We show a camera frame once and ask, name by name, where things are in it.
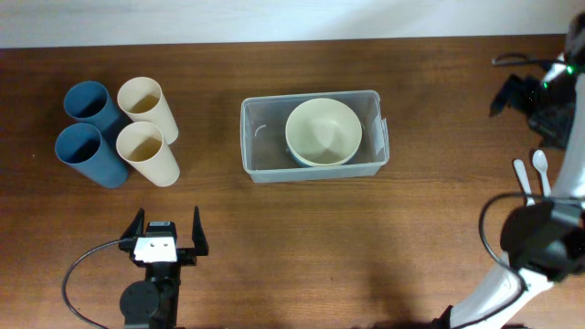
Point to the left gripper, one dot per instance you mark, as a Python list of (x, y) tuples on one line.
[(188, 256)]

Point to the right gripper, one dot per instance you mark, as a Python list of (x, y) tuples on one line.
[(557, 133)]

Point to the cream cup front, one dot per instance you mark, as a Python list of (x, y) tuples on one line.
[(143, 146)]

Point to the cream cup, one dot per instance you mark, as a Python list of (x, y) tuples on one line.
[(143, 100), (143, 146)]

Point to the blue bowl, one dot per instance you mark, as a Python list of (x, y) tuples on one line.
[(292, 157)]

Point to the cream bowl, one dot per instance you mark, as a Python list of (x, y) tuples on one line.
[(323, 132)]

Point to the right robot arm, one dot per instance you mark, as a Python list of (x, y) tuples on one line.
[(542, 241)]

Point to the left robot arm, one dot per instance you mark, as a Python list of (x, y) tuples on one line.
[(153, 302)]

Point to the clear plastic storage container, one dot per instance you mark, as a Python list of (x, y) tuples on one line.
[(265, 155)]

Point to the white plastic spoon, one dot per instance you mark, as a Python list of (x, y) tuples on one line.
[(540, 163)]

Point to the white plastic fork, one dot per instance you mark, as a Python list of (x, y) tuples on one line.
[(521, 174)]

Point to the blue cup front left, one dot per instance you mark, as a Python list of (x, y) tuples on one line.
[(82, 147)]

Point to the blue cup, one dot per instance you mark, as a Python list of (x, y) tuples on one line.
[(90, 102), (82, 147)]

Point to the cream cup rear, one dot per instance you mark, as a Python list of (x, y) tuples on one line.
[(143, 100)]

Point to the blue cup rear left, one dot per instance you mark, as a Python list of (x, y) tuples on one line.
[(90, 102)]

